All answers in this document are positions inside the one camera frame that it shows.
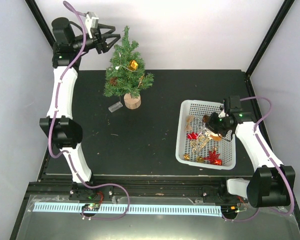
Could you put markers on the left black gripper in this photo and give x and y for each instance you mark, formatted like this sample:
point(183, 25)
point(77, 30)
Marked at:
point(101, 43)

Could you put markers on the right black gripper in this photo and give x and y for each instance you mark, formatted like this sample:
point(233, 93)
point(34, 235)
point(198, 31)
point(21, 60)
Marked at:
point(210, 125)

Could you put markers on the silver star ornament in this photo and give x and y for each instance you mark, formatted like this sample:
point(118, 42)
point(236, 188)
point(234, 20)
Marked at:
point(205, 131)

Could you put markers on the white perforated plastic basket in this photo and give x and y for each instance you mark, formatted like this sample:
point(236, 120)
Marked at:
point(226, 147)

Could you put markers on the white ball string lights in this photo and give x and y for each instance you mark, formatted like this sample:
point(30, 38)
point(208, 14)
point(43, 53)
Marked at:
point(120, 65)

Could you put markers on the gold gift box ornament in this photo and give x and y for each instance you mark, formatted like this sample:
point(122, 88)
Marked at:
point(133, 65)

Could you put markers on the small green christmas tree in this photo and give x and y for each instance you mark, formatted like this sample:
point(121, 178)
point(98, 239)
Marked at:
point(126, 76)

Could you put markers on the brown pine cone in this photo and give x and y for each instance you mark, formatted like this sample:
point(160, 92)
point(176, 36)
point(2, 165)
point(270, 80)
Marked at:
point(113, 81)
point(205, 119)

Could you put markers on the brown berry twig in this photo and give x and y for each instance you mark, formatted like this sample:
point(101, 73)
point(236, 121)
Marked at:
point(141, 80)

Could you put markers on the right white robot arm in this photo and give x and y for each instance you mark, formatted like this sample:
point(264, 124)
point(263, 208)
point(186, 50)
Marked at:
point(271, 184)

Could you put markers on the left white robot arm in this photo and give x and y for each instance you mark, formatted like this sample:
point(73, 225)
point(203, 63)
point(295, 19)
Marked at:
point(63, 133)

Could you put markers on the gold merry christmas sign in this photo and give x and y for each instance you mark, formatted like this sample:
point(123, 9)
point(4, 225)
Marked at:
point(198, 144)

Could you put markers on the burlap bow ornament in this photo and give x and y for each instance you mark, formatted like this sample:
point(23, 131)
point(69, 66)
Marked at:
point(188, 121)

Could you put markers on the red star ornament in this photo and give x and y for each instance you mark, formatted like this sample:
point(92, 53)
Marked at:
point(213, 157)

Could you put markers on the small gold gift box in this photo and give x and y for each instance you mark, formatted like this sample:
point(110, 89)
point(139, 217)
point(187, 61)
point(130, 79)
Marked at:
point(186, 157)

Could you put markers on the clear battery box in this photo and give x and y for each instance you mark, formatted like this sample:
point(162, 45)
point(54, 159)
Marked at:
point(115, 107)

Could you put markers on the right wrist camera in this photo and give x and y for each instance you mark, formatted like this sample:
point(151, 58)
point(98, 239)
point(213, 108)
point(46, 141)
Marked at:
point(222, 113)

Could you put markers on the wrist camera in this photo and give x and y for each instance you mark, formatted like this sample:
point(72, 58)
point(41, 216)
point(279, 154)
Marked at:
point(91, 22)
point(222, 113)

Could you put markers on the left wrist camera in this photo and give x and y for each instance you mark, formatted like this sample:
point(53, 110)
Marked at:
point(91, 22)

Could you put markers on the white slotted cable duct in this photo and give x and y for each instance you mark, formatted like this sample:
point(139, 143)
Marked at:
point(132, 209)

